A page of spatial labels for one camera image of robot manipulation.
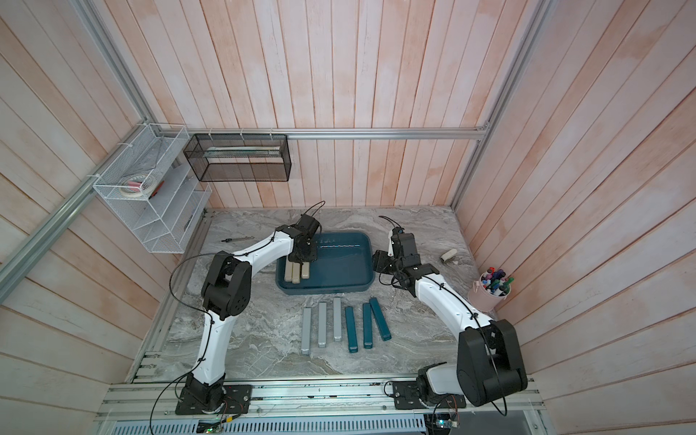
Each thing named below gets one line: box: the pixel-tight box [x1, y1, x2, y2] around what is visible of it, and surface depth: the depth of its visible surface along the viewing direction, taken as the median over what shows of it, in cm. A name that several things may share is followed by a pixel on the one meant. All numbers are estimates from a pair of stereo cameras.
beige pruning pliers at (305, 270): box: [300, 261, 310, 280], surface depth 99 cm
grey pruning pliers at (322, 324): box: [318, 301, 328, 349], surface depth 86 cm
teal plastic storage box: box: [275, 232, 376, 295], surface depth 106 cm
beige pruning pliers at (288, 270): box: [284, 255, 294, 283], surface depth 99 cm
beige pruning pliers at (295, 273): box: [291, 261, 301, 284], surface depth 99 cm
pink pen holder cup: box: [467, 266, 515, 311], surface depth 85 cm
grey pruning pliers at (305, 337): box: [300, 307, 312, 356], surface depth 85 cm
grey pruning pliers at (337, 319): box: [332, 297, 343, 343], surface depth 87 cm
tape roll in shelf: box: [119, 173, 157, 198], surface depth 75 cm
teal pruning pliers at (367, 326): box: [362, 302, 374, 349], surface depth 87 cm
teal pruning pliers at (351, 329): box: [344, 306, 358, 354], surface depth 86 cm
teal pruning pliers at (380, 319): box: [368, 297, 392, 342], surface depth 88 cm
